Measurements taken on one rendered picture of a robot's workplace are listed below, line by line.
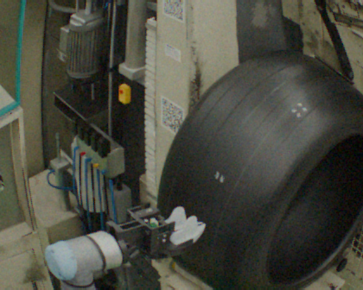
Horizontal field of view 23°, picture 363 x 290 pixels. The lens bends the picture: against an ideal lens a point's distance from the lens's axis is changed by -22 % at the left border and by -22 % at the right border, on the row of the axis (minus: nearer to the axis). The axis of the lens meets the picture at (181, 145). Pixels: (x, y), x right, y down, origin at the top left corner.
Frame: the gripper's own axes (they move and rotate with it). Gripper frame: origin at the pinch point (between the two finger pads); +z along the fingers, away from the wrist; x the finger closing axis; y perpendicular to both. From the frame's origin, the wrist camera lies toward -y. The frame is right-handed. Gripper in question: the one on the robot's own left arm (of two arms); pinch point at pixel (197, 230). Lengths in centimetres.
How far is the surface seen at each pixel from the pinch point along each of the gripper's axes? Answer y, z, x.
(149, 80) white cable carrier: 5.8, 20.4, 41.2
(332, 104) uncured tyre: 23.6, 26.0, -8.2
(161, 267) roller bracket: -30.4, 12.5, 23.3
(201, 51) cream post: 19.9, 20.0, 25.9
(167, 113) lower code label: 1.5, 19.8, 33.9
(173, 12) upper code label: 28.3, 16.9, 32.3
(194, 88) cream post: 11.1, 19.2, 26.1
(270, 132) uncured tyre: 18.7, 11.0, -3.7
